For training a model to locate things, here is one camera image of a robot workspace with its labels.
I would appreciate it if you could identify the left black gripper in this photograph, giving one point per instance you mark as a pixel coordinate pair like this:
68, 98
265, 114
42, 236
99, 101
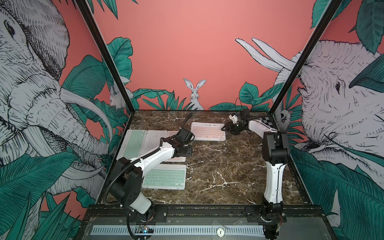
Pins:
189, 153

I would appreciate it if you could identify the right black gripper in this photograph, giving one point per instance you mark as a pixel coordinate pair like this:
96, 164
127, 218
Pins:
230, 127

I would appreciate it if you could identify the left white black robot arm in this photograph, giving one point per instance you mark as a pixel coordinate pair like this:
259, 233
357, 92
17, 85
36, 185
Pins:
125, 182

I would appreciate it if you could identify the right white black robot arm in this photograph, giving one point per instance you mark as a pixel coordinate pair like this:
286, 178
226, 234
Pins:
276, 153

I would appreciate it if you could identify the left pink keyboard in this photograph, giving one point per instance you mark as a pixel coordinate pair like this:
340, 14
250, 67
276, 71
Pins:
178, 159

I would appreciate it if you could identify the black white checkerboard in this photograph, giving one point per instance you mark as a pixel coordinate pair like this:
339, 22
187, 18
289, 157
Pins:
268, 122

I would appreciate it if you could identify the near green keyboard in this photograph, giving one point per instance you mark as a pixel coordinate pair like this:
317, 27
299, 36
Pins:
166, 177

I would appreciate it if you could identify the green keyboard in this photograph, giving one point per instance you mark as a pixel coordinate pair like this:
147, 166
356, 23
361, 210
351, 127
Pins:
166, 177
132, 144

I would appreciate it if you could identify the left white keyboard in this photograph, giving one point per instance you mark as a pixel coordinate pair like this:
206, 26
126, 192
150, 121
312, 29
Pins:
152, 140

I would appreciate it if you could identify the far left green keyboard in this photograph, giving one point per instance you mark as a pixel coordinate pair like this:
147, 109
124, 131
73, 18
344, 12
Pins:
132, 144

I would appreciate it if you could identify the small electronics board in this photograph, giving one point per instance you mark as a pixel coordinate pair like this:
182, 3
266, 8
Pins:
144, 230

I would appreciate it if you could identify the round silver lock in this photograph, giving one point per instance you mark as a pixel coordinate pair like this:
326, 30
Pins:
220, 232

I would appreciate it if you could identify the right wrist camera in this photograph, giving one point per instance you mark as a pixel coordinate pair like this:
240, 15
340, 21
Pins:
242, 117

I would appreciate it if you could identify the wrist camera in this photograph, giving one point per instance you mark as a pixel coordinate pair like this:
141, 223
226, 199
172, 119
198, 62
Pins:
242, 117
185, 136

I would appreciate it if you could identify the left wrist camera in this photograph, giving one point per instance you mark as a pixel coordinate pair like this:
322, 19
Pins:
185, 136

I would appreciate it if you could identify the black front mounting rail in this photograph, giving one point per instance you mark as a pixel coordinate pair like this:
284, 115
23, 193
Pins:
164, 213

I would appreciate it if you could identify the white slotted cable duct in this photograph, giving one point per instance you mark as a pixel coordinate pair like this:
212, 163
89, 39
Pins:
178, 230

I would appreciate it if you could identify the right black frame post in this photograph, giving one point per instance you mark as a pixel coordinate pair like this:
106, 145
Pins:
326, 17

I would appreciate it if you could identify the black frame post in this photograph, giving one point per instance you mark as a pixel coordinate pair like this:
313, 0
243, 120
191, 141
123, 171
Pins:
97, 36
326, 17

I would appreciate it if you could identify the left black frame post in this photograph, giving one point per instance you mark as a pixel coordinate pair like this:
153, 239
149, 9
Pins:
97, 36

